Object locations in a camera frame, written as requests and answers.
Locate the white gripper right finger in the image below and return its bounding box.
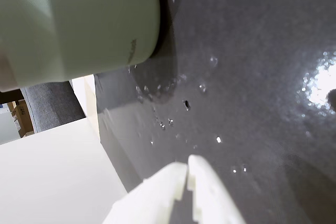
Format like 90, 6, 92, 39
186, 154, 246, 224

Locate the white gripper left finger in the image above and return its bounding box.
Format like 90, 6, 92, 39
101, 162, 188, 224

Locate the brown cardboard box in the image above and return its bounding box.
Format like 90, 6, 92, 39
7, 99, 35, 138

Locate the black glossy mat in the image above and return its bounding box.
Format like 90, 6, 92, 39
93, 0, 336, 224

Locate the pale green metal mug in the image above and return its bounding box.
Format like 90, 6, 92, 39
0, 0, 161, 92

